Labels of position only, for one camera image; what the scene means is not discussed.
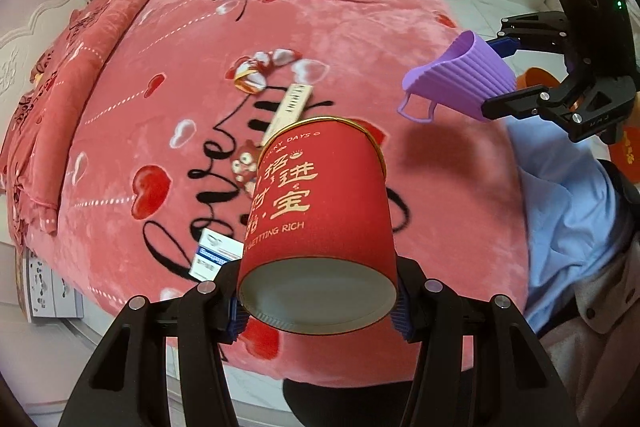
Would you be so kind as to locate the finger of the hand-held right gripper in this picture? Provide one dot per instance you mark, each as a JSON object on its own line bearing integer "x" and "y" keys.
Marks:
{"x": 537, "y": 29}
{"x": 530, "y": 104}

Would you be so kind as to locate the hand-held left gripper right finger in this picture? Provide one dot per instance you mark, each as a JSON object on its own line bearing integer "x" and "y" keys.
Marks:
{"x": 400, "y": 322}

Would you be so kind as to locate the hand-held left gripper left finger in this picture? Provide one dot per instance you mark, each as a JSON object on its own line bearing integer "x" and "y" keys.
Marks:
{"x": 235, "y": 324}

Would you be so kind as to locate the orange bin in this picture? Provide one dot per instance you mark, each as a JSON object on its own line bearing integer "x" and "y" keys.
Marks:
{"x": 532, "y": 79}

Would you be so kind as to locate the long white blue medicine box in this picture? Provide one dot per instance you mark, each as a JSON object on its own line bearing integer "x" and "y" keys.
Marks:
{"x": 215, "y": 254}

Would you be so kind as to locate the purple ribbed cup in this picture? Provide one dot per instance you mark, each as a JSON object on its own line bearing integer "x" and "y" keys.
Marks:
{"x": 460, "y": 72}

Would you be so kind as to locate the red paper cup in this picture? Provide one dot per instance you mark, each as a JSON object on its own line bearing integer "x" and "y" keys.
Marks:
{"x": 315, "y": 217}

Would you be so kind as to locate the beige slim box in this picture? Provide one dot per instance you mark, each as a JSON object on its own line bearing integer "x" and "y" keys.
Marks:
{"x": 290, "y": 107}

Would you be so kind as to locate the person's black trouser leg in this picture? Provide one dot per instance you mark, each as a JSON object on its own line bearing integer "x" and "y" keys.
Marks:
{"x": 340, "y": 407}

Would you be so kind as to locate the white nightstand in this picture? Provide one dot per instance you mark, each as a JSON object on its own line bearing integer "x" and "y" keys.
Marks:
{"x": 47, "y": 287}

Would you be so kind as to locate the person's pale vest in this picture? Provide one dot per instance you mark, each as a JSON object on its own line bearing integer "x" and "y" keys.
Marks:
{"x": 595, "y": 357}

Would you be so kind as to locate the red folded quilt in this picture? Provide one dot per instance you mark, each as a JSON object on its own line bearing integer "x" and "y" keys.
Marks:
{"x": 75, "y": 82}

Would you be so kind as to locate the white bed headboard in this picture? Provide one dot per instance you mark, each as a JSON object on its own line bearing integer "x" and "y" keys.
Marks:
{"x": 20, "y": 52}

